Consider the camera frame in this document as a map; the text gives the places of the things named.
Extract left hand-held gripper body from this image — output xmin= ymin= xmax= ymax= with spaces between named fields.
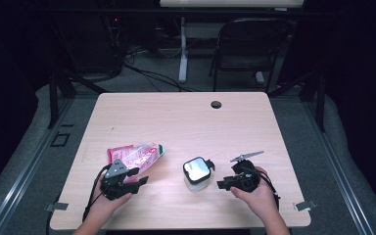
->
xmin=100 ymin=159 xmax=135 ymax=201

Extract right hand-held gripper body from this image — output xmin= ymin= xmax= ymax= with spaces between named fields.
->
xmin=229 ymin=150 xmax=264 ymax=193

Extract pink clear plastic bag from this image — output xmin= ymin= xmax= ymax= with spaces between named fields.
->
xmin=107 ymin=142 xmax=166 ymax=184

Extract white square container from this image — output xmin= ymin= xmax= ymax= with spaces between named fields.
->
xmin=181 ymin=156 xmax=216 ymax=194

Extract person's left hand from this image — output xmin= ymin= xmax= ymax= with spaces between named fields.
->
xmin=87 ymin=174 xmax=133 ymax=223

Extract person's right hand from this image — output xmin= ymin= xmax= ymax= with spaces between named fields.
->
xmin=230 ymin=165 xmax=281 ymax=223

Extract grey tape piece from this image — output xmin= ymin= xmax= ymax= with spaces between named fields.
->
xmin=44 ymin=202 xmax=70 ymax=212
xmin=293 ymin=200 xmax=318 ymax=212

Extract black metal stand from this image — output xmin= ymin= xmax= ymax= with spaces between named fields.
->
xmin=267 ymin=70 xmax=327 ymax=133
xmin=47 ymin=65 xmax=109 ymax=130

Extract white desk leg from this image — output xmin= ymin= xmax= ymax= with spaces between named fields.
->
xmin=178 ymin=16 xmax=189 ymax=83

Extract black folding chair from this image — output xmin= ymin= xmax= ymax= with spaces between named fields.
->
xmin=209 ymin=18 xmax=293 ymax=94

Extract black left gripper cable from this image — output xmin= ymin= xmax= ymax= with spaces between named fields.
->
xmin=81 ymin=164 xmax=112 ymax=223

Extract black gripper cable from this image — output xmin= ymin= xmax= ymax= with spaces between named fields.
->
xmin=258 ymin=169 xmax=281 ymax=210
xmin=81 ymin=164 xmax=112 ymax=223

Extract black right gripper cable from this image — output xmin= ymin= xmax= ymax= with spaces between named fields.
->
xmin=258 ymin=169 xmax=281 ymax=210

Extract aluminium floor rail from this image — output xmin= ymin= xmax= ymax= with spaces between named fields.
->
xmin=0 ymin=97 xmax=76 ymax=235
xmin=302 ymin=97 xmax=376 ymax=235

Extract black floor cables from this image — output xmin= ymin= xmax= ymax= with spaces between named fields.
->
xmin=122 ymin=48 xmax=199 ymax=93

